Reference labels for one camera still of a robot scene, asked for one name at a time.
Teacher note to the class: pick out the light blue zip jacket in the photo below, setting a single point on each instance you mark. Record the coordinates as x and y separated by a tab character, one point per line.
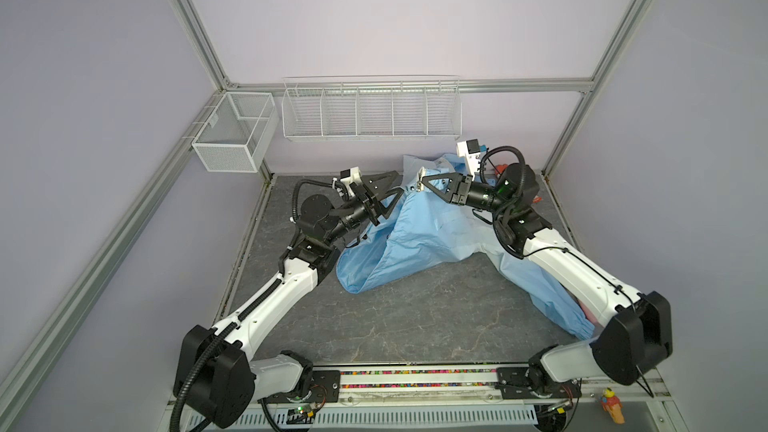
423	232

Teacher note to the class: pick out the purple pink toy shovel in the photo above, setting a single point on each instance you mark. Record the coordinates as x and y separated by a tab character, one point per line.
590	316

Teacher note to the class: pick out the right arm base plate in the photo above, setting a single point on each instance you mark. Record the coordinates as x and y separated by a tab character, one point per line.
516	383

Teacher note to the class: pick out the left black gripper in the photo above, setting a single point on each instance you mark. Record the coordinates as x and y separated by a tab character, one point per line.
368	202

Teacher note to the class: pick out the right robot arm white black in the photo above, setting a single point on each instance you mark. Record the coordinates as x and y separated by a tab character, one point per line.
636	333

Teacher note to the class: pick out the white mesh box basket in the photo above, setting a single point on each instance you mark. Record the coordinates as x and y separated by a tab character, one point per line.
237	133

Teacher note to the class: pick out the white wire wall shelf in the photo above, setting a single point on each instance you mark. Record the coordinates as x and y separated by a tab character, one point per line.
389	107

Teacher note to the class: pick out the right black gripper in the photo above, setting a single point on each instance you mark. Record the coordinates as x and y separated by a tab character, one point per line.
462	189

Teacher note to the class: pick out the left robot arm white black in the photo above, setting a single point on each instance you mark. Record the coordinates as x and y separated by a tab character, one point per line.
218	374

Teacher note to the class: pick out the small toy figure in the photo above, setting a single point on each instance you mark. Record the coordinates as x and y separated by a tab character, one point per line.
612	404

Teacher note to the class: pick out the white ventilation grille strip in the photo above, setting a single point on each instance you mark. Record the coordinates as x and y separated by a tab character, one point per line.
409	417

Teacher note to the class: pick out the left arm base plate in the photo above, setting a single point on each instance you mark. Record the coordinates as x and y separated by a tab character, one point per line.
323	385

